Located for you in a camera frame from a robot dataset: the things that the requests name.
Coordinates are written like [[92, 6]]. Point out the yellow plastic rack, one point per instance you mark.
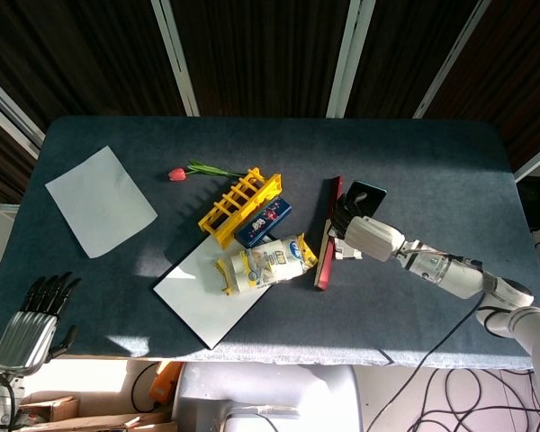
[[245, 198]]

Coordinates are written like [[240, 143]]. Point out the blue felt table cover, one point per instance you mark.
[[432, 148]]

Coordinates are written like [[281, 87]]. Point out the orange device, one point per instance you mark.
[[164, 382]]

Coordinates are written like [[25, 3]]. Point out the dark red long box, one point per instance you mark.
[[325, 265]]

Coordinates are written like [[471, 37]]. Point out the pale grey paper sheet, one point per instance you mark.
[[99, 202]]

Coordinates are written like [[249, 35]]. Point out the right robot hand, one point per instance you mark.
[[373, 238]]

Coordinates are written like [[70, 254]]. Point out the small cardboard box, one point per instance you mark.
[[49, 407]]

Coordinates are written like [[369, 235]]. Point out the flat cardboard box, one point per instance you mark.
[[99, 424]]

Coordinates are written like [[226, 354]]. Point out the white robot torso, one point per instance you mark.
[[270, 387]]

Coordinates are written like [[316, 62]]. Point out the black smartphone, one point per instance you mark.
[[374, 198]]

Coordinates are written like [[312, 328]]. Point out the white board with black edge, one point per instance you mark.
[[202, 310]]

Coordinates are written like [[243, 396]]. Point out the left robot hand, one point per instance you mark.
[[24, 342]]

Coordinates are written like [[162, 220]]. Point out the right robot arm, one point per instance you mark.
[[454, 272]]

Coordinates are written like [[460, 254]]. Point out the red tulip with green stem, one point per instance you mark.
[[177, 174]]

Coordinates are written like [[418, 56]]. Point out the white phone stand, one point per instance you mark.
[[344, 252]]

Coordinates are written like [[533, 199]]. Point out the blue printed pencil case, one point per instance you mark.
[[265, 222]]

